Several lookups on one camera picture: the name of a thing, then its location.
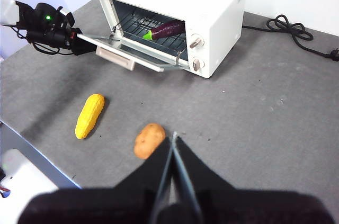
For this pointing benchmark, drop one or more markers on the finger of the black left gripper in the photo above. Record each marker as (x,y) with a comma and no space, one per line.
(84,46)

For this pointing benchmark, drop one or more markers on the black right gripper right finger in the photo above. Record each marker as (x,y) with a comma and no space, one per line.
(251,208)

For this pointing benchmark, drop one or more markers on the white Toshiba toaster oven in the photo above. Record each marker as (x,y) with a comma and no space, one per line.
(201,4)

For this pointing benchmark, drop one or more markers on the beige round oven knob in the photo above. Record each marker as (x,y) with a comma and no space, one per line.
(198,64)
(196,41)

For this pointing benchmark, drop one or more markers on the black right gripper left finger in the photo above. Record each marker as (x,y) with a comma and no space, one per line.
(106,205)

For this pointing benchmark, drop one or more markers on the yellow corn cob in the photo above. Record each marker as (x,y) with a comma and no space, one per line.
(88,116)

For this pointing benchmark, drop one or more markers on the brown potato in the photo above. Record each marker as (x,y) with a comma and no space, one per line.
(148,142)

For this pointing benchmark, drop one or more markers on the purple eggplant green stem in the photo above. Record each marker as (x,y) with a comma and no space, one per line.
(169,29)

